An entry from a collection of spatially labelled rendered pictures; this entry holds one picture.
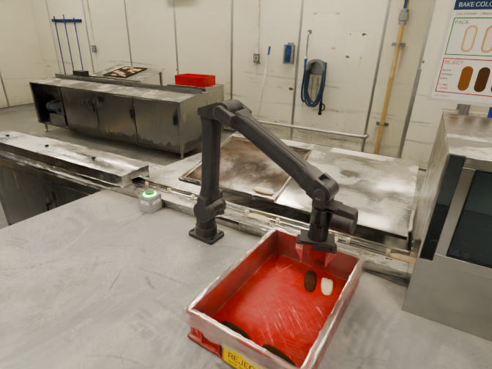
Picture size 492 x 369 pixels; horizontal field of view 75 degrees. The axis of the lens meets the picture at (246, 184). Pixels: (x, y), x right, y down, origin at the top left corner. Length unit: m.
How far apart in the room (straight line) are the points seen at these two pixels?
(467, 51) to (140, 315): 1.68
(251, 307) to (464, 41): 1.46
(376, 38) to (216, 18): 2.42
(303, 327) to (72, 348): 0.59
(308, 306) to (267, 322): 0.14
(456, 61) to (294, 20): 3.49
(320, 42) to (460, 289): 4.26
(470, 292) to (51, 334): 1.08
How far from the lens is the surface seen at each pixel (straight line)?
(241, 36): 5.43
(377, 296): 1.12
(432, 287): 1.04
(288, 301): 1.02
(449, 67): 1.84
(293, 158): 0.92
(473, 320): 1.10
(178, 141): 4.21
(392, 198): 1.51
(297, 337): 0.94
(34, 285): 1.23
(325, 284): 1.09
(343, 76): 4.89
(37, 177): 2.26
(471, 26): 1.83
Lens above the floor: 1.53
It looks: 24 degrees down
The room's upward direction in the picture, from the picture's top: 2 degrees clockwise
